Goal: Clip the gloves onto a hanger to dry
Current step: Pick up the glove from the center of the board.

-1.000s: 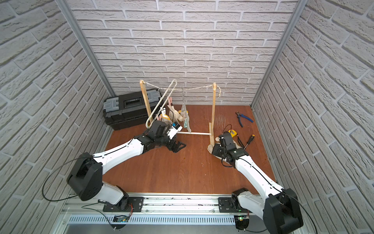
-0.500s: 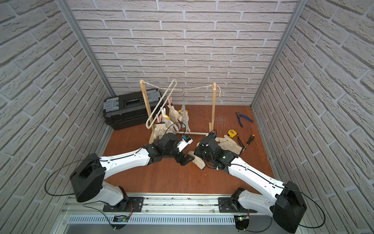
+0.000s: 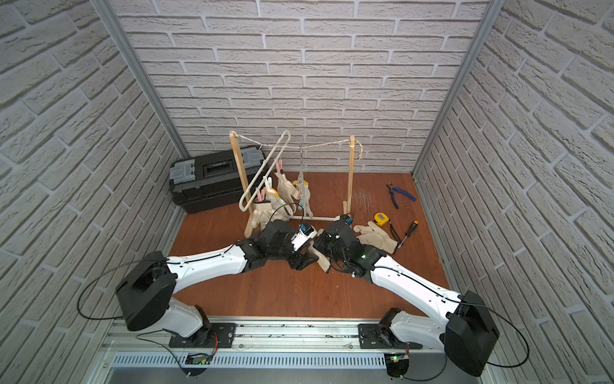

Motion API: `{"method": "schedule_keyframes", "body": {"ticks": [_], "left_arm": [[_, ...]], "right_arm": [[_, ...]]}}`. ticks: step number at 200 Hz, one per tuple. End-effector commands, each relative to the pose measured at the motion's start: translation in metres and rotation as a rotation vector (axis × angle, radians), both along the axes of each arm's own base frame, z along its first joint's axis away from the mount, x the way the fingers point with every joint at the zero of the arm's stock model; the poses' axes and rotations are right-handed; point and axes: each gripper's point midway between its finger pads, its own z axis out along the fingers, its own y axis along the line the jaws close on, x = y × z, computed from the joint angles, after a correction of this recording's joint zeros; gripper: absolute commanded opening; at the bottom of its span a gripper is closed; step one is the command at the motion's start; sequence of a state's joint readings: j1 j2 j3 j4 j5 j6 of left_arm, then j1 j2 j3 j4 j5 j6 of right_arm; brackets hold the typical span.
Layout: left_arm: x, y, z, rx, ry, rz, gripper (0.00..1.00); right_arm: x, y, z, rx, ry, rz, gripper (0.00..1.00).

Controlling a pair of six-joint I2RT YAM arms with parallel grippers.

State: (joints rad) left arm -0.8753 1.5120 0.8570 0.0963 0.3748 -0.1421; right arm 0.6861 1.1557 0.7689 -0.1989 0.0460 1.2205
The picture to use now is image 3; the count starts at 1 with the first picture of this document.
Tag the yellow tape measure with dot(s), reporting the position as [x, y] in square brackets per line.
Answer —
[381, 219]

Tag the white glove yellow cuff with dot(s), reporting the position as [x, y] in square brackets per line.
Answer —
[281, 209]

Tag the black plastic toolbox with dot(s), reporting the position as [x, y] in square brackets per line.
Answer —
[205, 182]

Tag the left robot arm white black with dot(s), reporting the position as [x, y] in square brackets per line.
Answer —
[146, 294]

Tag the white clip hanger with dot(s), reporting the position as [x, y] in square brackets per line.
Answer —
[276, 151]

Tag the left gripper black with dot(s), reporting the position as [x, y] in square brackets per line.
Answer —
[297, 255]

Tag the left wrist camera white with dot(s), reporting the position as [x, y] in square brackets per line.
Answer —
[304, 234]

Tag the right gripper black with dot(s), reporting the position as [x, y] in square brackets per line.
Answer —
[320, 242]

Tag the blue handled pliers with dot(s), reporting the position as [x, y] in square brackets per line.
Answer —
[394, 191]

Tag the aluminium rail base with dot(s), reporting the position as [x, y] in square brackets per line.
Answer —
[261, 349]

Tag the twine rope line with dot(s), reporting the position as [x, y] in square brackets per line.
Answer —
[302, 144]

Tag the black yellow screwdriver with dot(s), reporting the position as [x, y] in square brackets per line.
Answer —
[413, 226]

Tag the grey clip hanger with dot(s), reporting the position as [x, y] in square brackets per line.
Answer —
[301, 174]

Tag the wooden drying rack frame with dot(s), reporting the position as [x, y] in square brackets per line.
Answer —
[271, 182]

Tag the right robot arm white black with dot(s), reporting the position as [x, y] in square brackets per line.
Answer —
[460, 325]

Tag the cream glove red-black cuff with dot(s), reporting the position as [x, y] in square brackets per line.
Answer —
[322, 260]

